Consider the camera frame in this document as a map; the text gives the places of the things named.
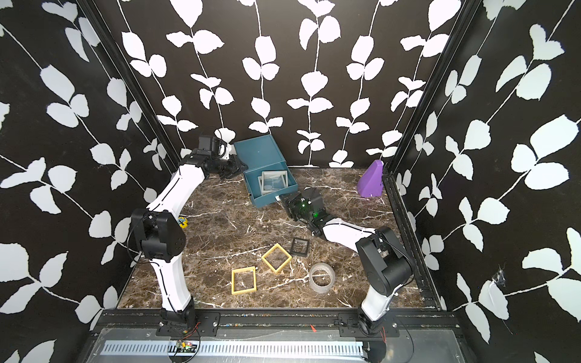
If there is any teal top drawer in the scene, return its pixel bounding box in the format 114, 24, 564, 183
244, 163, 298, 208

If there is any small black brooch box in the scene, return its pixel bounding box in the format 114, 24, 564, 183
289, 237, 310, 257

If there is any grey brooch box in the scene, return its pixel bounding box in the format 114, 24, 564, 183
261, 171, 288, 194
257, 176, 268, 196

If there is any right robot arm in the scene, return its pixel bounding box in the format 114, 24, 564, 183
276, 188, 415, 335

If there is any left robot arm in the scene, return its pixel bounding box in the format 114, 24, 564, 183
130, 154, 248, 327

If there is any teal drawer cabinet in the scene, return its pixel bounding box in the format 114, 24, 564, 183
234, 135, 287, 173

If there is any yellow brooch box upper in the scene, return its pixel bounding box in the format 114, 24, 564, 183
261, 244, 292, 274

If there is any yellow brooch box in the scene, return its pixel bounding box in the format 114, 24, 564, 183
261, 244, 292, 274
231, 266, 257, 295

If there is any yellow brooch box lower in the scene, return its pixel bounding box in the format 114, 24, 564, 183
231, 266, 257, 295

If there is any clear tape roll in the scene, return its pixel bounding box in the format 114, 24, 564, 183
309, 263, 336, 294

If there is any purple wedge block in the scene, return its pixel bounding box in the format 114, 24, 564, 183
356, 160, 384, 198

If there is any white perforated strip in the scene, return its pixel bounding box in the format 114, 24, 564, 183
98, 340, 367, 358

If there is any small circuit board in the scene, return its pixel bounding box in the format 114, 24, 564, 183
168, 340, 199, 355

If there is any black front rail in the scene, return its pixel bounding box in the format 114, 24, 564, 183
90, 308, 468, 339

